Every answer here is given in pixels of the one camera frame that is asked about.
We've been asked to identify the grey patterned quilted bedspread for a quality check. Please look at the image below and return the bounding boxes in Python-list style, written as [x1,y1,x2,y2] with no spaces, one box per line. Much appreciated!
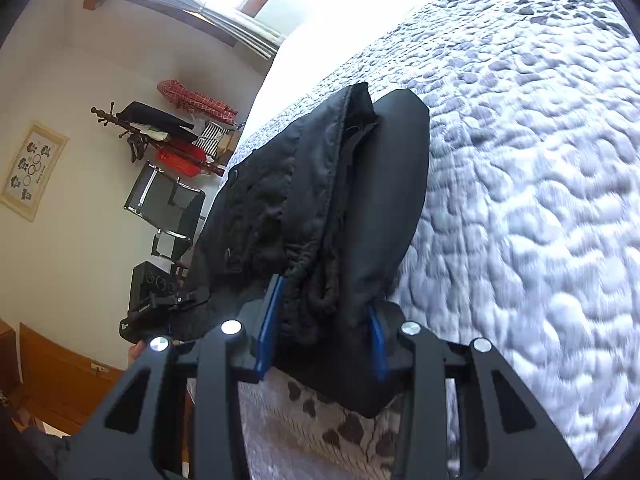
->
[235,0,639,477]

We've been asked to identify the black metal frame chair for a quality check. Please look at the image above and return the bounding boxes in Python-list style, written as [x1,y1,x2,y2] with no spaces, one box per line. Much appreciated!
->
[124,162,206,266]

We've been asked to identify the wooden coat rack with clothes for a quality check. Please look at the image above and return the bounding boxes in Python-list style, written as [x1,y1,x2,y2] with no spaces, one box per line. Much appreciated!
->
[90,101,224,178]

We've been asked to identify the wooden cabinet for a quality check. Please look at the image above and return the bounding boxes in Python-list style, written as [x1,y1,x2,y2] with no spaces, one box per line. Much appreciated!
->
[1,323,122,434]

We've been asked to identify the framed wall picture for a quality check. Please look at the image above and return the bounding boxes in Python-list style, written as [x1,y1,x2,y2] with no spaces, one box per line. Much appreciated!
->
[1,122,68,222]

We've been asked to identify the person's left hand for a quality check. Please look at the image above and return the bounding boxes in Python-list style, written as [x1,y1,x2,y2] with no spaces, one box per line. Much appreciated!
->
[128,340,146,367]

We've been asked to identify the white pleated curtain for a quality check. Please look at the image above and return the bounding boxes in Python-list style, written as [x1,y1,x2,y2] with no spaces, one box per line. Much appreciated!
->
[125,0,285,60]

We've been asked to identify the red checked garment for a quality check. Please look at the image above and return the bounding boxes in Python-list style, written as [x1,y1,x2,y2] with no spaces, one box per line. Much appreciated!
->
[156,79,238,126]

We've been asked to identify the black quilted pants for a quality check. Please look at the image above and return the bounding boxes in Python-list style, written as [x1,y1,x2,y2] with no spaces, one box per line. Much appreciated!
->
[170,82,430,418]

